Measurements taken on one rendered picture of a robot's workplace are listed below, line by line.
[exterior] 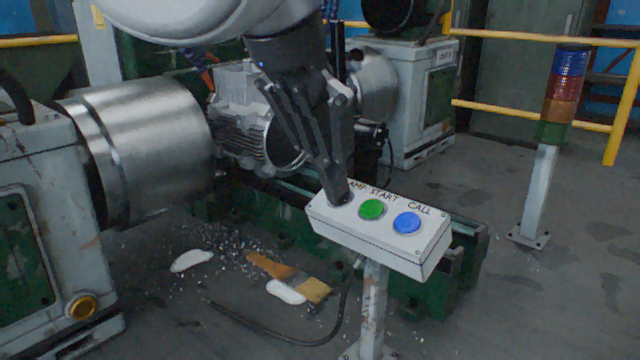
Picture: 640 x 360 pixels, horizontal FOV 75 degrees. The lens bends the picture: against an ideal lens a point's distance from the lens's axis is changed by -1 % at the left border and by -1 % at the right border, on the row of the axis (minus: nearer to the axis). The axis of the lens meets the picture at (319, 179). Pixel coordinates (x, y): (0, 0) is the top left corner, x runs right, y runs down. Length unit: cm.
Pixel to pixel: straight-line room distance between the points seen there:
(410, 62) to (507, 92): 275
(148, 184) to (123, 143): 7
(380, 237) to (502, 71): 348
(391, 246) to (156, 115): 44
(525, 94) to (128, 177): 349
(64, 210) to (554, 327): 77
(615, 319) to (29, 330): 91
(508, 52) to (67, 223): 358
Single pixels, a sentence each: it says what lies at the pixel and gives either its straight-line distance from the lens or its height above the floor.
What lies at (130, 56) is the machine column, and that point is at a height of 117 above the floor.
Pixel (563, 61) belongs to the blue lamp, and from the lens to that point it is 91.
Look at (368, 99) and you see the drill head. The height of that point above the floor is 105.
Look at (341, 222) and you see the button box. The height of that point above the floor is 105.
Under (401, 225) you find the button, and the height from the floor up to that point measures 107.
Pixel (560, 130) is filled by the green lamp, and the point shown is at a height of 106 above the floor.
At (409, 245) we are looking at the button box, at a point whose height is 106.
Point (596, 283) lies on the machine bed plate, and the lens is 98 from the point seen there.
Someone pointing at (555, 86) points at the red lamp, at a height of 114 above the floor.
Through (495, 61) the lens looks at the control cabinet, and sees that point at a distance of 393.
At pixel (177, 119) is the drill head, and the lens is 74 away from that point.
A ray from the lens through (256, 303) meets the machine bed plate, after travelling 79.
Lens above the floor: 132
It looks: 25 degrees down
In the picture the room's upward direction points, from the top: straight up
